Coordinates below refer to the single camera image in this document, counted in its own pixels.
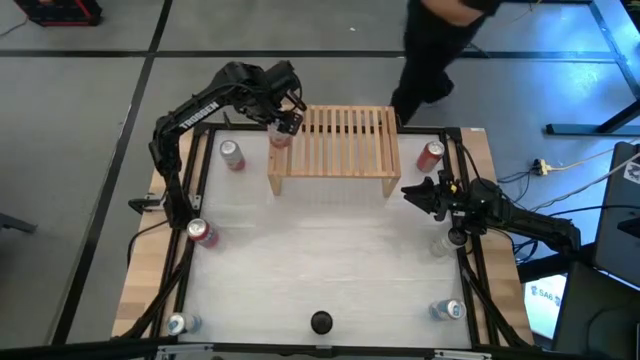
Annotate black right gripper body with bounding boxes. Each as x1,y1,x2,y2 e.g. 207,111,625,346
429,170,472,222

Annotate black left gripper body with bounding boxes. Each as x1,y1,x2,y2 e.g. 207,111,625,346
259,59,307,124

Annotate pink and red soda can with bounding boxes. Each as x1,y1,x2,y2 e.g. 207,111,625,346
268,122,294,150
219,139,247,173

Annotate blue Red Bull can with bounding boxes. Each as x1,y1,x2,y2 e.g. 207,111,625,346
428,298,467,322
165,312,203,337

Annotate red Fanta soda can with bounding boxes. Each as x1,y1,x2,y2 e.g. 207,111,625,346
186,217,221,250

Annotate wooden slatted shelf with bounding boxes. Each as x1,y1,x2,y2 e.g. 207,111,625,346
266,103,403,198

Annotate white printed sign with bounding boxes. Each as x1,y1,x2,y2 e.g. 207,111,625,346
523,273,569,341

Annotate person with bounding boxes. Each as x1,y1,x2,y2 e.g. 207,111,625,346
388,0,504,126

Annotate dark monitor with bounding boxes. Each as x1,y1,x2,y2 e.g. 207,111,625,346
592,141,640,289

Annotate dark office chair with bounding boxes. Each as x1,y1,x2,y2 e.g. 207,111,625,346
552,259,640,360

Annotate black desk leg stand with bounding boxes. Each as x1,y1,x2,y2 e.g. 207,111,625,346
544,0,640,137

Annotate black and red crate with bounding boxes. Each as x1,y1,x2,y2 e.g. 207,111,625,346
13,0,104,28

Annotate black floor stand foot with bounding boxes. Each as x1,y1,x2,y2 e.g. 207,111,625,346
0,212,39,234

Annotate black aluminium table frame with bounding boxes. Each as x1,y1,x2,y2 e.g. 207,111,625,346
119,119,539,360

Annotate grey cable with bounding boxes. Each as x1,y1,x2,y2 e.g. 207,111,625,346
529,152,640,212

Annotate yellow cable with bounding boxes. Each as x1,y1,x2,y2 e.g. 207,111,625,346
547,142,640,171

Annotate black table-level camera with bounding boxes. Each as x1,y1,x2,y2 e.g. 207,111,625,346
309,310,334,336

